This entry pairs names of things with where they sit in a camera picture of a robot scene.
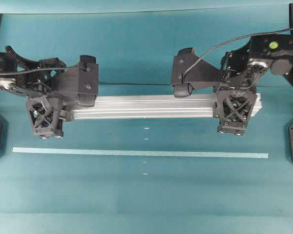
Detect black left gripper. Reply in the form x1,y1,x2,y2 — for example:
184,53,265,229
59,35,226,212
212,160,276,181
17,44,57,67
14,58,66,139

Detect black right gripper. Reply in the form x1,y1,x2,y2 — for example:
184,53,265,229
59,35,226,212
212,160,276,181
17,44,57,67
214,50,256,136

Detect silver aluminium extrusion rail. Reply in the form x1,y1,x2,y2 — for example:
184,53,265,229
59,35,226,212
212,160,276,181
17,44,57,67
67,92,262,121

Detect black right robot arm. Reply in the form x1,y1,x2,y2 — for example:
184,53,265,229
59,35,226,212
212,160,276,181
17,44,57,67
213,34,293,136

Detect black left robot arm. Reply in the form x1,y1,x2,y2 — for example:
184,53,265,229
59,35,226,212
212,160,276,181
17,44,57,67
0,46,66,139

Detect light blue tape strip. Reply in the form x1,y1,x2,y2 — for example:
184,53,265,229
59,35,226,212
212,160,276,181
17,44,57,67
12,147,269,159

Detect black left camera cable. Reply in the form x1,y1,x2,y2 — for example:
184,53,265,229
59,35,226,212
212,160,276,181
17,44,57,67
0,63,86,79

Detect black camera cable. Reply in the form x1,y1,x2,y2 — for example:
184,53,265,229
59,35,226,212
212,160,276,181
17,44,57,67
0,63,86,79
182,27,293,79

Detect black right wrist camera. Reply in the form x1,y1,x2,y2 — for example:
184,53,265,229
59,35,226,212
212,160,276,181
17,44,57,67
170,48,221,98

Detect black right camera cable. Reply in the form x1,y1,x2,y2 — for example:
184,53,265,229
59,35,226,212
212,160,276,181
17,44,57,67
182,27,293,79

